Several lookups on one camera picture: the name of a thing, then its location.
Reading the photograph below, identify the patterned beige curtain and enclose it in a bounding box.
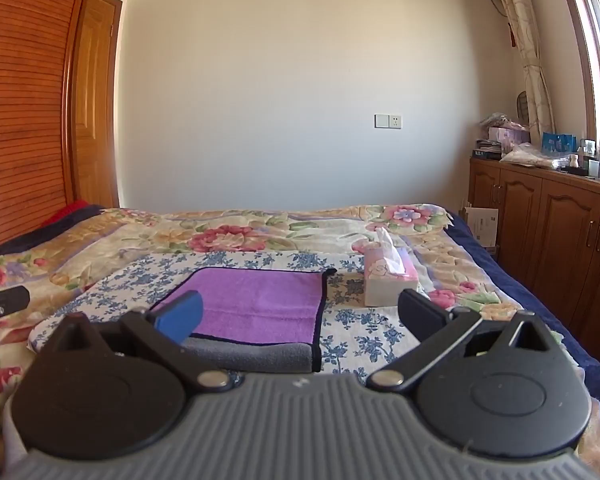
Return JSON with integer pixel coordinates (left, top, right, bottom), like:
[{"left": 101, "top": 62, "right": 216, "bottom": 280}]
[{"left": 485, "top": 0, "right": 557, "bottom": 142}]

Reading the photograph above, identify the blue floral white cloth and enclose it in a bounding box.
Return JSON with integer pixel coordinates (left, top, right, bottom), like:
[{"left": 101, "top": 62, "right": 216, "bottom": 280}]
[{"left": 27, "top": 250, "right": 433, "bottom": 377}]

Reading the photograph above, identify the purple box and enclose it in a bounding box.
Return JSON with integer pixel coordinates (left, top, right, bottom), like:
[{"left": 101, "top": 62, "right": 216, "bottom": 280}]
[{"left": 488, "top": 127, "right": 531, "bottom": 154}]

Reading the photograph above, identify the red cloth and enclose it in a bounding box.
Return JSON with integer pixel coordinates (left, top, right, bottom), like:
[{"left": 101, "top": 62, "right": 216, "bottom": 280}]
[{"left": 42, "top": 200, "right": 95, "bottom": 227}]

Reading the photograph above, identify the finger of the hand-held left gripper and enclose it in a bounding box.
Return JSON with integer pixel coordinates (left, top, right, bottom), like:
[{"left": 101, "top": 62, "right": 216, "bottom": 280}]
[{"left": 0, "top": 285, "right": 31, "bottom": 347}]

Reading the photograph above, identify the grey towel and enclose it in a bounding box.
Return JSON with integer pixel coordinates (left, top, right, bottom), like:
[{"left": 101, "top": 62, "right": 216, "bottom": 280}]
[{"left": 180, "top": 332, "right": 323, "bottom": 375}]

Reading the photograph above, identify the stack of books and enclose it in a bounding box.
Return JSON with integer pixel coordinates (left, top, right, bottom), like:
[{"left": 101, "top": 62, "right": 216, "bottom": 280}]
[{"left": 472, "top": 137, "right": 504, "bottom": 160}]

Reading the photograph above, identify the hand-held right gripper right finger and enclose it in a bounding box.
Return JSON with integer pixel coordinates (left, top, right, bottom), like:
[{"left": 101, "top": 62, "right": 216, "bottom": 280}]
[{"left": 366, "top": 288, "right": 564, "bottom": 394}]

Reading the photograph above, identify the wooden cabinet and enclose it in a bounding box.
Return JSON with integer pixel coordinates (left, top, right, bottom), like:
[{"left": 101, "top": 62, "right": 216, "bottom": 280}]
[{"left": 467, "top": 156, "right": 600, "bottom": 363}]

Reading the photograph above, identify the clear plastic bag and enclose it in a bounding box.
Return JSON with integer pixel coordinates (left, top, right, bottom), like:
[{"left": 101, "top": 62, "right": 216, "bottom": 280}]
[{"left": 500, "top": 142, "right": 557, "bottom": 167}]

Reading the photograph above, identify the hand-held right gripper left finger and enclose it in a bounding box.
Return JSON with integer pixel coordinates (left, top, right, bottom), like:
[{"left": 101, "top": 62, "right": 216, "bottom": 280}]
[{"left": 44, "top": 290, "right": 232, "bottom": 395}]

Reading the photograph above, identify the wooden framed window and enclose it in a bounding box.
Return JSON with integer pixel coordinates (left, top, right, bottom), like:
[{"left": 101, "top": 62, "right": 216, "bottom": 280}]
[{"left": 554, "top": 0, "right": 600, "bottom": 161}]

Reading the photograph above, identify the purple towel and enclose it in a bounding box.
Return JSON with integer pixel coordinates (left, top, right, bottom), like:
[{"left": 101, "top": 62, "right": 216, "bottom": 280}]
[{"left": 149, "top": 267, "right": 337, "bottom": 345}]

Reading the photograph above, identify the small desk fan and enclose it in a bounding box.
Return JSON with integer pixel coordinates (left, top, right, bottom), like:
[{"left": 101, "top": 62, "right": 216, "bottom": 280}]
[{"left": 514, "top": 90, "right": 534, "bottom": 127}]

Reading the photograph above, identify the pink floral tissue box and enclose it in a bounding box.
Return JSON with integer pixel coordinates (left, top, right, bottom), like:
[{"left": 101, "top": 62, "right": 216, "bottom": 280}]
[{"left": 362, "top": 227, "right": 421, "bottom": 308}]

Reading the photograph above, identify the white cardboard box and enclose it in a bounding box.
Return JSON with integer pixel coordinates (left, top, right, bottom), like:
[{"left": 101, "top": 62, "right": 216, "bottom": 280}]
[{"left": 462, "top": 205, "right": 500, "bottom": 249}]

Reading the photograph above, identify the blue box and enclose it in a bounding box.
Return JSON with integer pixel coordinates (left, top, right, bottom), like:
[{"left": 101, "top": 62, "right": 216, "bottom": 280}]
[{"left": 541, "top": 132, "right": 577, "bottom": 154}]

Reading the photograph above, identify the wooden slatted wardrobe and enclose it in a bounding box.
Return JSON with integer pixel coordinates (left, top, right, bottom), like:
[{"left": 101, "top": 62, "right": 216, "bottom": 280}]
[{"left": 0, "top": 0, "right": 99, "bottom": 257}]

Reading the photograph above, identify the floral bed sheet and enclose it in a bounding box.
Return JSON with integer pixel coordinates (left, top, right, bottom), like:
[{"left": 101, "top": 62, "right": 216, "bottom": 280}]
[{"left": 0, "top": 203, "right": 600, "bottom": 480}]

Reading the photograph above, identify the wooden door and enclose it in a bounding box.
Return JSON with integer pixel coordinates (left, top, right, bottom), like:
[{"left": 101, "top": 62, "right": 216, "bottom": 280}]
[{"left": 73, "top": 0, "right": 126, "bottom": 209}]

